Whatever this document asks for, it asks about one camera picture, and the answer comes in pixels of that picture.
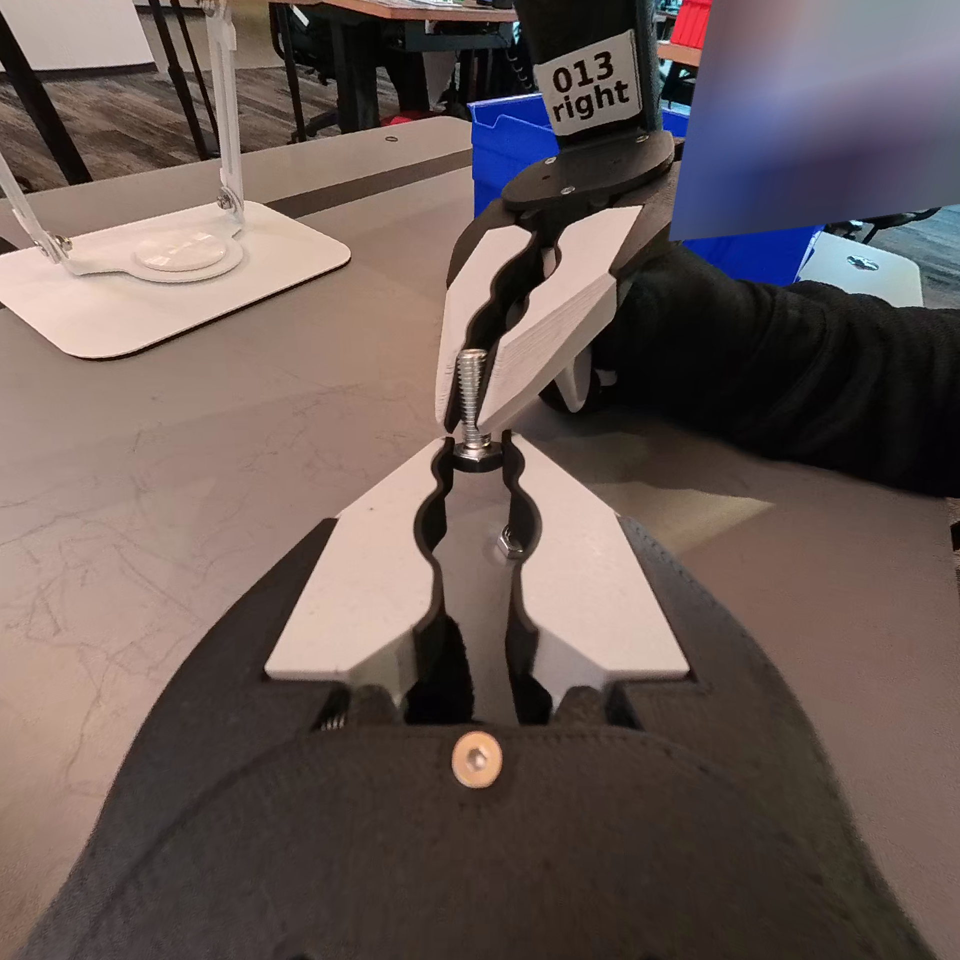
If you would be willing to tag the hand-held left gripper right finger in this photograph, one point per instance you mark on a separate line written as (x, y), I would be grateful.
(592, 600)

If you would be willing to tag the person's right hand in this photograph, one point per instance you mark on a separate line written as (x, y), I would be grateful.
(675, 337)

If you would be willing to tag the red plastic bin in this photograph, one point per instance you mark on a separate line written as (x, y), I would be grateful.
(688, 22)

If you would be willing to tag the silver hex nut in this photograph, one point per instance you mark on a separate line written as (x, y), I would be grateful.
(511, 544)

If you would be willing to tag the black metal table legs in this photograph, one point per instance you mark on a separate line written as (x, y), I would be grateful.
(46, 101)

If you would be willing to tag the person's right forearm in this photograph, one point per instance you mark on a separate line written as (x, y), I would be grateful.
(862, 390)

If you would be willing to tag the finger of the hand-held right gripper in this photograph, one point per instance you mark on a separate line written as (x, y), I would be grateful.
(555, 330)
(469, 292)

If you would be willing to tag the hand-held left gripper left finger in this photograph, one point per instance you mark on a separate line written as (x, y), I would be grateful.
(360, 600)

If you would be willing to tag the silver bolt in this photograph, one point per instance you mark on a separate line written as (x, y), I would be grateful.
(469, 375)

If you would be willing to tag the blue plastic bin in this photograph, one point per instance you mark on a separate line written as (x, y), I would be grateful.
(495, 150)

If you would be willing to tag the white stand with clear arms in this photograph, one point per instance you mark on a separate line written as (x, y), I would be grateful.
(285, 247)

